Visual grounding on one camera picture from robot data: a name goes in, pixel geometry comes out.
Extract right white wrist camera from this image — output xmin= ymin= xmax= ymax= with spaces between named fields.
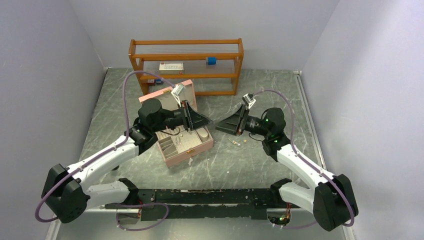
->
xmin=242 ymin=93 xmax=256 ymax=110

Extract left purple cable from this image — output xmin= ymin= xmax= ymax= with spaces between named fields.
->
xmin=34 ymin=70 xmax=176 ymax=223

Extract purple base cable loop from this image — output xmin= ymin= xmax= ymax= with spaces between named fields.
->
xmin=115 ymin=202 xmax=170 ymax=232

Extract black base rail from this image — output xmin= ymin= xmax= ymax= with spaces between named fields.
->
xmin=104 ymin=188 xmax=299 ymax=221

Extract beige watch pillow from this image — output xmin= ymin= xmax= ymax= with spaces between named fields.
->
xmin=196 ymin=127 xmax=209 ymax=142

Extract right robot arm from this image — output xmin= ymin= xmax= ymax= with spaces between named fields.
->
xmin=215 ymin=105 xmax=359 ymax=232

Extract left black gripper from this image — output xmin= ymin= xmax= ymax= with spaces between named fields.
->
xmin=152 ymin=100 xmax=213 ymax=132

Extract blue cube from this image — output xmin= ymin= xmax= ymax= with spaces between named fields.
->
xmin=205 ymin=57 xmax=217 ymax=66

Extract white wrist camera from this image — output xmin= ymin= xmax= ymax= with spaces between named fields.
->
xmin=242 ymin=93 xmax=256 ymax=110
xmin=171 ymin=83 xmax=185 ymax=102

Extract pink jewelry box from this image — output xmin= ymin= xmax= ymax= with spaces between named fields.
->
xmin=156 ymin=79 xmax=214 ymax=167

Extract orange wooden shelf rack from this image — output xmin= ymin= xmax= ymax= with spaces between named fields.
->
xmin=128 ymin=38 xmax=244 ymax=96

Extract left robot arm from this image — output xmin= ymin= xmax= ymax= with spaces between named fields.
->
xmin=35 ymin=98 xmax=213 ymax=223

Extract gold pearl bangle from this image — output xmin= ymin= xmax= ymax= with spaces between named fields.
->
xmin=228 ymin=138 xmax=249 ymax=147

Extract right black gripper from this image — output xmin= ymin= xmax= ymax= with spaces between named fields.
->
xmin=214 ymin=103 xmax=271 ymax=137

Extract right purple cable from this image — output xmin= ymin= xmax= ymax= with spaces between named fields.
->
xmin=253 ymin=88 xmax=356 ymax=228

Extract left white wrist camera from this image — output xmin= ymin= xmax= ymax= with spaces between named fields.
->
xmin=171 ymin=83 xmax=185 ymax=102

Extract white red-print box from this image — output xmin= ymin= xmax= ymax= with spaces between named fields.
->
xmin=158 ymin=61 xmax=185 ymax=75

